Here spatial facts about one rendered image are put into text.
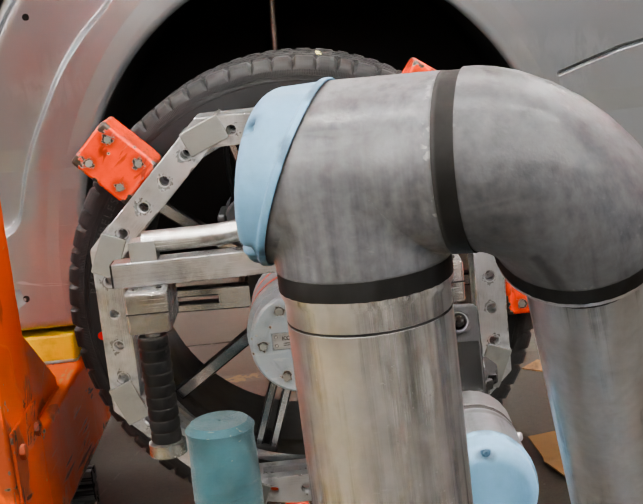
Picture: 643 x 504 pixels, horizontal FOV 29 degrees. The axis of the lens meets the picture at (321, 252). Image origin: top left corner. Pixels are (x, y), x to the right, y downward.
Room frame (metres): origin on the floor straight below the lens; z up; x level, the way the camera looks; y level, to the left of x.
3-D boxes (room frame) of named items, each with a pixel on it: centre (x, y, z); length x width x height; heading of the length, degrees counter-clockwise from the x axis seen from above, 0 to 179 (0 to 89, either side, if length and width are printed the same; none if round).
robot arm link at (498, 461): (1.12, -0.13, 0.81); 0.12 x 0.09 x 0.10; 179
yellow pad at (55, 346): (2.14, 0.50, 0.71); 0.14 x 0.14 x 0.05; 89
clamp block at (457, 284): (1.43, -0.14, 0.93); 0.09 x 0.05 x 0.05; 179
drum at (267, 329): (1.57, 0.03, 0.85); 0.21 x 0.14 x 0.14; 179
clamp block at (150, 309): (1.44, 0.20, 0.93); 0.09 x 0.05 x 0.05; 179
